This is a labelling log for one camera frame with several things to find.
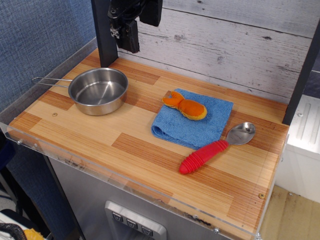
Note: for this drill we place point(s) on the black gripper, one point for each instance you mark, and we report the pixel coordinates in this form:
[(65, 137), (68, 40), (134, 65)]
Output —
[(123, 26)]

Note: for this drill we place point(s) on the orange plush fish toy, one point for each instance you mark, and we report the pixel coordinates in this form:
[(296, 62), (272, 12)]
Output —
[(190, 109)]

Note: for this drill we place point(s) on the folded blue cloth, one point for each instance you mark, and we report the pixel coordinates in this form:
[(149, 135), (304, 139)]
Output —
[(172, 126)]

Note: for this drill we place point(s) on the stainless steel saucepan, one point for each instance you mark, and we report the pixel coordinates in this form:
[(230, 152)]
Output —
[(98, 91)]

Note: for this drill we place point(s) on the clear acrylic edge guard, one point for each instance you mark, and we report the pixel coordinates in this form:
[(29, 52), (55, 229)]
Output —
[(230, 193)]

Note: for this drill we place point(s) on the stainless steel cabinet front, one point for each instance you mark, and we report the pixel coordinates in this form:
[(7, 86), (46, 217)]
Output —
[(87, 195)]

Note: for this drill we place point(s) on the silver button control panel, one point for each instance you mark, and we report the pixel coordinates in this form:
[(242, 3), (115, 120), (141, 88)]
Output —
[(129, 225)]

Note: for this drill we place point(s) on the white ridged side counter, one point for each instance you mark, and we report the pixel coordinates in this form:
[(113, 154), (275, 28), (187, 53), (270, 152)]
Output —
[(299, 167)]

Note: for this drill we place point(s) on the yellow object bottom left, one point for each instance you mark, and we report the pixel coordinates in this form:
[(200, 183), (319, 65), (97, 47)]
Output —
[(32, 234)]

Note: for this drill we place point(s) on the dark left vertical post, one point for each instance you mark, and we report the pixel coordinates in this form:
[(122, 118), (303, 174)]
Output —
[(107, 47)]

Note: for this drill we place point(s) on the dark vertical post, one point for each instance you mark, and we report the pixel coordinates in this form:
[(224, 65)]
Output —
[(303, 77), (107, 47)]

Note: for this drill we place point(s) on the red handled metal spoon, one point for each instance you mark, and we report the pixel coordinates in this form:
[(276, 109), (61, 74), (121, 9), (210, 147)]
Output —
[(239, 135)]

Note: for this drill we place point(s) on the dark right vertical post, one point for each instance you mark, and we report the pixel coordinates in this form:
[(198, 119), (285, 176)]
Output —
[(303, 77)]

